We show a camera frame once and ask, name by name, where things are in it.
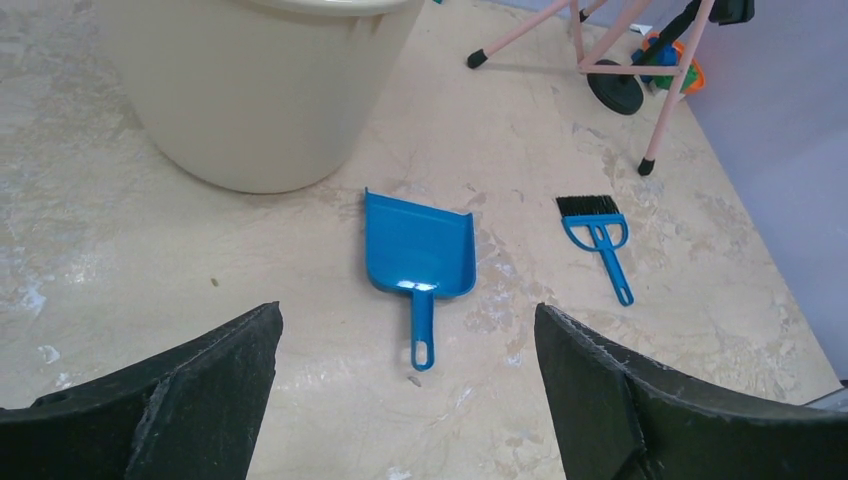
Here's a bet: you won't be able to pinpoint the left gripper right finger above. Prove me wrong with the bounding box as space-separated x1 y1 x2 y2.
534 303 847 479

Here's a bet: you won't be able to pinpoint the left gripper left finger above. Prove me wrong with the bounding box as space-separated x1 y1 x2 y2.
1 302 284 479

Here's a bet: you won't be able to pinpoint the blue hand brush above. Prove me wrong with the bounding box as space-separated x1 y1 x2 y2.
555 195 635 306

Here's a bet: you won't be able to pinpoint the blue dustpan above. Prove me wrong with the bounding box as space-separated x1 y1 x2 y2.
364 190 477 372

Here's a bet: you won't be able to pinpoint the black microphone stand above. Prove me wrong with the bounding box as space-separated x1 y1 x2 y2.
586 0 757 117

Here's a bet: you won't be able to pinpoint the beige plastic bucket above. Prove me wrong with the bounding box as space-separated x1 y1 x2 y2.
95 0 422 194

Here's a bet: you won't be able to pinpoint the pink music stand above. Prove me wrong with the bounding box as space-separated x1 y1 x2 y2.
465 0 718 178

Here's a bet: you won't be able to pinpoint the green blue toy blocks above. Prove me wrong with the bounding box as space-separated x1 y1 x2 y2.
630 42 698 93

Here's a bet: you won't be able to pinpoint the orange ring toy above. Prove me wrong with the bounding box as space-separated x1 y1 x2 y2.
639 32 706 96

